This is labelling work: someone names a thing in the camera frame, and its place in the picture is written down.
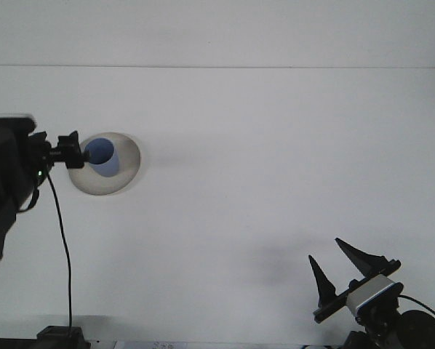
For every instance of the pale blue cup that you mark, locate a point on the pale blue cup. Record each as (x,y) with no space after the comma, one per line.
(106,169)

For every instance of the pale round plate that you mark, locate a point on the pale round plate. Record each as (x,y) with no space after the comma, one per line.
(126,174)

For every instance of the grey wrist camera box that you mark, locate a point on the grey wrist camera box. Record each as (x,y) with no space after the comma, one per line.
(370,294)
(10,117)

